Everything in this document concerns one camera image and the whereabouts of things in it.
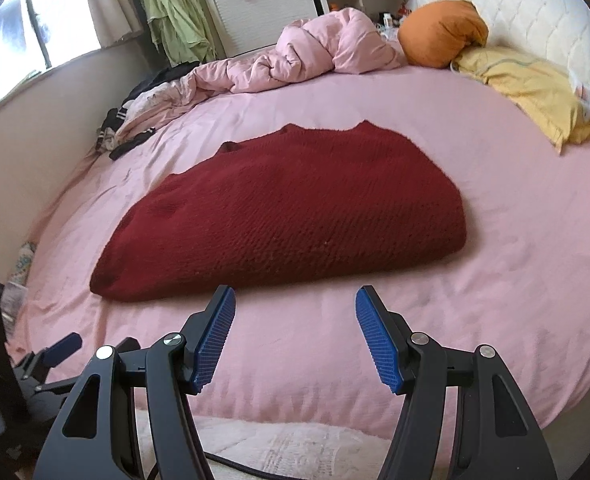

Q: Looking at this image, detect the pink crumpled duvet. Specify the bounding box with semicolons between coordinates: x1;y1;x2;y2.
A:
116;8;402;143

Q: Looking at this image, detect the orange pillow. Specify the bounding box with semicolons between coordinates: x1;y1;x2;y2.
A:
398;0;489;68

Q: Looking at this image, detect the window with frame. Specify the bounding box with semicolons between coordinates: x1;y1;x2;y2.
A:
0;0;100;102

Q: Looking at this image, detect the yellow pillow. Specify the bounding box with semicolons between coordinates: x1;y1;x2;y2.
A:
450;47;590;153

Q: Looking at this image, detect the pink bed sheet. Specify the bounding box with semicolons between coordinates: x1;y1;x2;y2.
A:
8;67;590;438

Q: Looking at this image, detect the dark red knit cardigan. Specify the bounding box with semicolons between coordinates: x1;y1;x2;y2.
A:
90;122;468;302

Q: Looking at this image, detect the green hanging garment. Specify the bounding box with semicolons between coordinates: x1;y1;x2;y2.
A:
141;0;217;65

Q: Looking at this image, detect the right forearm white fleece sleeve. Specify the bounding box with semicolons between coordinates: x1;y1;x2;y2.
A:
134;408;396;480

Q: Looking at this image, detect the patterned cloth at bedside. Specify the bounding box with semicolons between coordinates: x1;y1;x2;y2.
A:
8;242;37;286

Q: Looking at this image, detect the black white striped garment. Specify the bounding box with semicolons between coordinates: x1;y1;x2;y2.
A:
94;106;157;162

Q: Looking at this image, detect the black cable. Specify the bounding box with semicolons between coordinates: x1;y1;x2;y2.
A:
146;450;302;480

